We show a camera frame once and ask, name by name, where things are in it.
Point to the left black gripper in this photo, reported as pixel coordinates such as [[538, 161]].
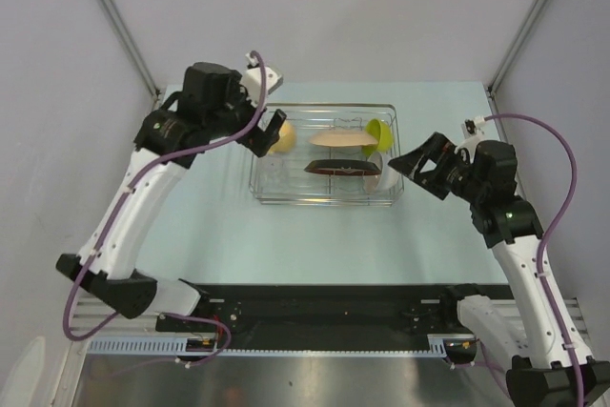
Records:
[[270, 133]]

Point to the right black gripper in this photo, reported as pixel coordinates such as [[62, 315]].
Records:
[[412, 163]]

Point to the yellow mug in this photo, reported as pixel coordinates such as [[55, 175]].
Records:
[[286, 141]]

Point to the clear drinking glass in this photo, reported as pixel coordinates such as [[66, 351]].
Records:
[[273, 174]]

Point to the lime green bowl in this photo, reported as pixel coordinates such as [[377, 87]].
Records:
[[382, 133]]

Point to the white bowl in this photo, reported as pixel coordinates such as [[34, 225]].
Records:
[[387, 178]]

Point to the metal wire dish rack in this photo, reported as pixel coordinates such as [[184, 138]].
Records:
[[318, 189]]

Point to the red rimmed beige plate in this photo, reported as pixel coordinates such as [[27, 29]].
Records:
[[343, 167]]

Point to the beige bird pattern plate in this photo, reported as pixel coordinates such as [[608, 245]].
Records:
[[342, 139]]

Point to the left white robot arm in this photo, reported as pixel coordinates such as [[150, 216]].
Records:
[[105, 266]]

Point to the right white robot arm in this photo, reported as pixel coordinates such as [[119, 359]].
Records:
[[545, 362]]

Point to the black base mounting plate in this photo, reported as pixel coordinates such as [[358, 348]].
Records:
[[353, 318]]

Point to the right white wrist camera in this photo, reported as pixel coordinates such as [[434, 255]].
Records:
[[473, 133]]

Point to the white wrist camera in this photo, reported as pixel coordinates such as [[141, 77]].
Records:
[[473, 133], [259, 81]]

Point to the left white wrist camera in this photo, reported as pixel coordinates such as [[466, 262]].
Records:
[[259, 81]]

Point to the aluminium frame rail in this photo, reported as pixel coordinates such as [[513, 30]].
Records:
[[90, 312]]

